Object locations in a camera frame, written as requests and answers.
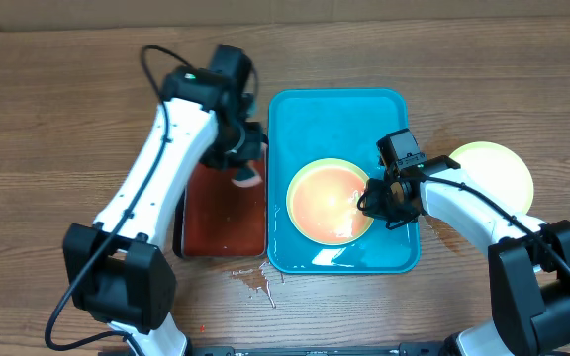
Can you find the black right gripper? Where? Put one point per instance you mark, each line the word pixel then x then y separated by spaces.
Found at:
pixel 380 209

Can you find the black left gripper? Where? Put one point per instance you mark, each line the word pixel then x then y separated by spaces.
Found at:
pixel 250 151

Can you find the green and orange sponge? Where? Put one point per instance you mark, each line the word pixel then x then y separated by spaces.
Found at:
pixel 246 177

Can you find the yellow plate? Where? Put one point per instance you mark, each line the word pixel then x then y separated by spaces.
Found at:
pixel 321 202
pixel 499 171

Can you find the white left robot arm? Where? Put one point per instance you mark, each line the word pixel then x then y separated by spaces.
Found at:
pixel 116 269

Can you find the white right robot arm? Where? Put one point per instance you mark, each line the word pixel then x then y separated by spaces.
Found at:
pixel 528 259

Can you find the blue plastic tray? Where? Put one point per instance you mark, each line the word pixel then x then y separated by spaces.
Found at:
pixel 305 125

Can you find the black rectangular wash basin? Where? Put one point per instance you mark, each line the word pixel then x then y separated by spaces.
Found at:
pixel 215 218

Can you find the cardboard backdrop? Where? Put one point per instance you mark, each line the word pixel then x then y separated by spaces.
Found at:
pixel 48 15

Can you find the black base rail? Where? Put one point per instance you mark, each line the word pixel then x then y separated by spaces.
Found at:
pixel 431 348

